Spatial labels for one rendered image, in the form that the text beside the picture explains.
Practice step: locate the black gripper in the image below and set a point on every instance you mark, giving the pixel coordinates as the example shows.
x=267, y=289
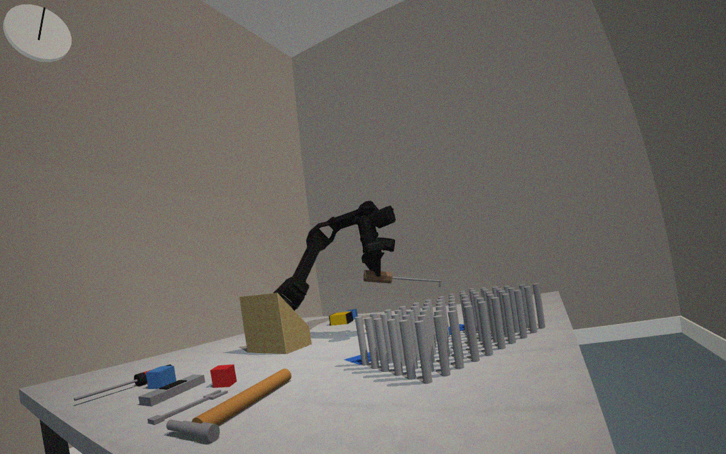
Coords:
x=372, y=251

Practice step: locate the blue flat strip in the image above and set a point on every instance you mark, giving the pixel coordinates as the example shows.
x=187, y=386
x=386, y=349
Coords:
x=357, y=359

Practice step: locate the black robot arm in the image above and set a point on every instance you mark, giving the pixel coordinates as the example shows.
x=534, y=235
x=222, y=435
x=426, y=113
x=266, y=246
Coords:
x=367, y=216

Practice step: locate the wooden-handled hammer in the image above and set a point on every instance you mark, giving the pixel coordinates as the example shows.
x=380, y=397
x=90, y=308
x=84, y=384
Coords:
x=205, y=426

